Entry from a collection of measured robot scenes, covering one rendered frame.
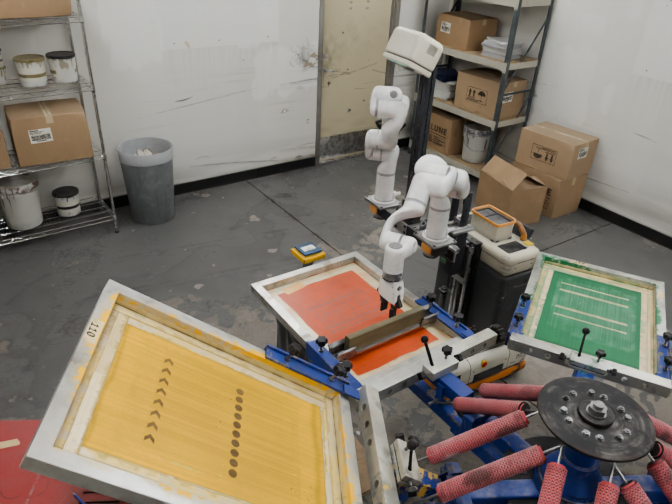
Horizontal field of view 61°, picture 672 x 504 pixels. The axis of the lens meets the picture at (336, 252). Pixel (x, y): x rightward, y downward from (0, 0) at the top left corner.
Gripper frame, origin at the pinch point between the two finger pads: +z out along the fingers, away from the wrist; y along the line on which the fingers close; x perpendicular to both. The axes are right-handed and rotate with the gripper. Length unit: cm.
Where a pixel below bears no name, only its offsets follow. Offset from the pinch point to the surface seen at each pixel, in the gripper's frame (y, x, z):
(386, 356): -7.4, 4.9, 16.2
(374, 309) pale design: 19.5, -9.9, 16.4
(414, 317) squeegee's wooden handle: -1.5, -13.4, 8.3
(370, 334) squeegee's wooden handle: -1.5, 9.2, 7.6
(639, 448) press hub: -98, 0, -19
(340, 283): 43.7, -8.8, 16.4
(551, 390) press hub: -73, 2, -19
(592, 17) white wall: 188, -380, -59
